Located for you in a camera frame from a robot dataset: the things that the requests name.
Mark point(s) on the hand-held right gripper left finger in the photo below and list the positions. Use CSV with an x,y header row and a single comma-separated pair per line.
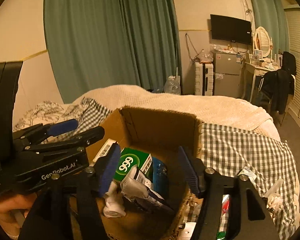
x,y
110,170

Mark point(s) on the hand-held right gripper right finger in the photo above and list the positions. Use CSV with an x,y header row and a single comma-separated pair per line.
x,y
188,172

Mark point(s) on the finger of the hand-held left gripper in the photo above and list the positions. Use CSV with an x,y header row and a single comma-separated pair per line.
x,y
85,137
62,127

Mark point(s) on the green medicine box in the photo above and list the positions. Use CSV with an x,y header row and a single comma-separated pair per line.
x,y
130,165

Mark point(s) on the white blue packet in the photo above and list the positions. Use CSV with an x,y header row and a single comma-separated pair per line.
x,y
140,187

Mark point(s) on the cardboard box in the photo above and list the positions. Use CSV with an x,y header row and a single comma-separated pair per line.
x,y
160,127

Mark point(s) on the person's left hand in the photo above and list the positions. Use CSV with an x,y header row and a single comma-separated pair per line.
x,y
5,210

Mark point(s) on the white barcode box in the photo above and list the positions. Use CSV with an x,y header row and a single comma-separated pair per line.
x,y
105,150

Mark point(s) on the floral bed sheet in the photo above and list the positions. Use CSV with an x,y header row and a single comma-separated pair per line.
x,y
40,112

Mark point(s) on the white roll bottle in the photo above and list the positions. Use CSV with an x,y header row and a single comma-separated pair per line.
x,y
113,205

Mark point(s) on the small red item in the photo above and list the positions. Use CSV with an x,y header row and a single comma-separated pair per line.
x,y
225,205

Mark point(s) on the grey checked cloth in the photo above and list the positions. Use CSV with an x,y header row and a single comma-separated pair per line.
x,y
240,150

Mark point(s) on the white blue sachet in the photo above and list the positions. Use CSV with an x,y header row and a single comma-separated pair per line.
x,y
247,173

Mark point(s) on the cream blanket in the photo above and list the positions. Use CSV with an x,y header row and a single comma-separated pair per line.
x,y
215,107

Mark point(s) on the clear plastic wrapper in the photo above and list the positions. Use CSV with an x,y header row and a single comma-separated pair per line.
x,y
272,192

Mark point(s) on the clear plastic water bottle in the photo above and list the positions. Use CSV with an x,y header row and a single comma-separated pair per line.
x,y
172,86

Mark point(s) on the white suitcase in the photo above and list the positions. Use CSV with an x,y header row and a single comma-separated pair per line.
x,y
200,80

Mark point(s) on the wide green curtain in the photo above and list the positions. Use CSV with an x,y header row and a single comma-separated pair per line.
x,y
102,42

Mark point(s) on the grey mini fridge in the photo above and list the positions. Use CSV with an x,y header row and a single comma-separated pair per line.
x,y
226,75

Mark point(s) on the white dressing table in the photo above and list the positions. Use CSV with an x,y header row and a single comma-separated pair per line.
x,y
250,72

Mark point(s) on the clear plastic bag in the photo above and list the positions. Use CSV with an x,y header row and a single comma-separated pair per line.
x,y
205,56

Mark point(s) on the black jacket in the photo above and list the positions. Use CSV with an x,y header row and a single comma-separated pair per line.
x,y
277,87

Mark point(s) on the black backpack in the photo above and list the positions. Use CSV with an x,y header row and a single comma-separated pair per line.
x,y
288,62

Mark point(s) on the white oval vanity mirror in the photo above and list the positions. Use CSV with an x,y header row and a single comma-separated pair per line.
x,y
263,41

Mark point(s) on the narrow green curtain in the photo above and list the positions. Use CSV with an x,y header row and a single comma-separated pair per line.
x,y
267,17

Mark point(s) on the black wall television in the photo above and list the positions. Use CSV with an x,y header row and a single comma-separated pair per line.
x,y
230,28

